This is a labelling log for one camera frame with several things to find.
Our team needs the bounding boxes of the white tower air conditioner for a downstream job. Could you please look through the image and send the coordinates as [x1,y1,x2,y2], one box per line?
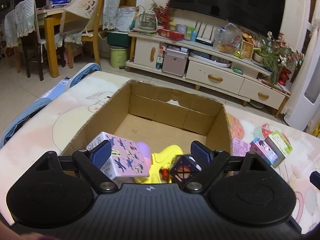
[284,21,319,131]

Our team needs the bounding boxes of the yellow pink water gun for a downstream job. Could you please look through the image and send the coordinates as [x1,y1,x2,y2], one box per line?
[134,142,183,184]

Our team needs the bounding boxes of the plastic bag with snacks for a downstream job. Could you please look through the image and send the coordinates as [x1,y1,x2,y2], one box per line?
[213,23,242,54]

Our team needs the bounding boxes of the cardboard box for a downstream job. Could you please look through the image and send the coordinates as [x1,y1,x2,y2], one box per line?
[62,80,232,155]

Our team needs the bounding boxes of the wooden chair with cover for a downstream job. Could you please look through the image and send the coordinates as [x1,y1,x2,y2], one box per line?
[60,0,120,68]

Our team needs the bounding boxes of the pink toy box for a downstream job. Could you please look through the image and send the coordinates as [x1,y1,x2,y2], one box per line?
[232,138,251,157]

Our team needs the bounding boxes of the potted flower plant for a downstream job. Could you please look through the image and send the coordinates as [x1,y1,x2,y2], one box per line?
[254,31,305,86]

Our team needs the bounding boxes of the red berry bouquet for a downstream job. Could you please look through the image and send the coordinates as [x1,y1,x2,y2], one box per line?
[151,0,174,29]

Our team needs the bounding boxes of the dark chair with cover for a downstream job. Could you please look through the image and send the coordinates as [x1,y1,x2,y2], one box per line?
[4,0,46,81]

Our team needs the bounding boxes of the wooden dining table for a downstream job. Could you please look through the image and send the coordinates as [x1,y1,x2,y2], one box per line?
[37,8,63,78]

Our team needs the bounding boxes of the person left hand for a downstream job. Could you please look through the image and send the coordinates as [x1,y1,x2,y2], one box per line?
[0,222,59,240]

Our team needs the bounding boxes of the green trash bin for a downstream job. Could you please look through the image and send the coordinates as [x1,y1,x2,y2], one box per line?
[110,46,128,69]

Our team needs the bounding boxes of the red gift box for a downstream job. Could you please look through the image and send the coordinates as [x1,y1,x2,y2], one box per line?
[157,29,184,41]

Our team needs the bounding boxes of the pink storage case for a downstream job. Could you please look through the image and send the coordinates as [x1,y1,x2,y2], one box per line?
[162,48,188,77]

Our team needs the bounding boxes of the black television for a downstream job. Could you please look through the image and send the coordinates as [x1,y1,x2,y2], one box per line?
[170,0,285,35]

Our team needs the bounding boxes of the white tv cabinet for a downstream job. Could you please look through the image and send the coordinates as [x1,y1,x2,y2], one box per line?
[126,32,291,116]

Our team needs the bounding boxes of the silver purple printed box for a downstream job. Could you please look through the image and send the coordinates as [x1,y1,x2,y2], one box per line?
[86,132,149,181]

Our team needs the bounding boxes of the red vase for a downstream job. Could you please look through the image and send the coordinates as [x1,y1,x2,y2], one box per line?
[278,68,291,86]

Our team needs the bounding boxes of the small pink blue box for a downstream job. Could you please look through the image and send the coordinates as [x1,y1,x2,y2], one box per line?
[250,137,278,165]

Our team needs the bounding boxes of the green medicine box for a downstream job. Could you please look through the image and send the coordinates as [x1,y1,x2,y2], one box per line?
[265,131,293,167]

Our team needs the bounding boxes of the framed picture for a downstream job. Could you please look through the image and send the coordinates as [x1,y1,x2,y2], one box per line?
[241,41,254,61]

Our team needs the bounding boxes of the dark folding magic cube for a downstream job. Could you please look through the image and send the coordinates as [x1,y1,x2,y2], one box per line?
[169,154,201,186]

